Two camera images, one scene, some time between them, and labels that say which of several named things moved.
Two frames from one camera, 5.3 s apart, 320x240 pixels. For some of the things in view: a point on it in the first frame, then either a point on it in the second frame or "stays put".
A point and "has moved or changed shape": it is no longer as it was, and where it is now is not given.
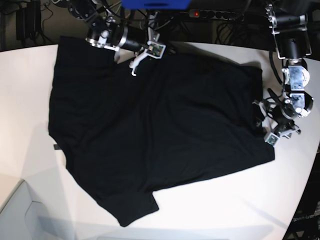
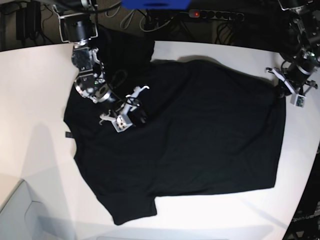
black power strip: [227, 15] stays put
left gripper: [154, 49] -> [138, 117]
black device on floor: [28, 21] stays put
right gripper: [274, 126] -> [295, 77]
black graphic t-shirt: [180, 116] has moved or changed shape
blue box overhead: [155, 4] stays put
